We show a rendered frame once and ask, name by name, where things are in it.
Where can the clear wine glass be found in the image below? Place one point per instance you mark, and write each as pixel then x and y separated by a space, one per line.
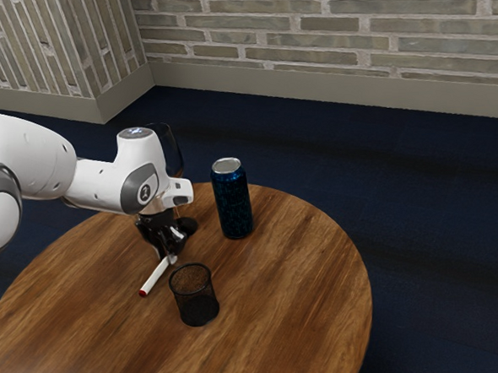
pixel 171 149

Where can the black mesh pen holder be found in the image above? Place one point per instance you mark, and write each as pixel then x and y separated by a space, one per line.
pixel 194 299

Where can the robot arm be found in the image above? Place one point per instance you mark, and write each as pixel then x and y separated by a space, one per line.
pixel 40 165

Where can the white pen with red cap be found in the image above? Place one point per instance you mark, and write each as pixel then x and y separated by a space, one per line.
pixel 153 279

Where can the blue patterned drink can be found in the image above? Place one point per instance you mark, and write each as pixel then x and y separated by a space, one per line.
pixel 233 204

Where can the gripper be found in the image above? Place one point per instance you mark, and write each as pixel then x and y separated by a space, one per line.
pixel 152 225

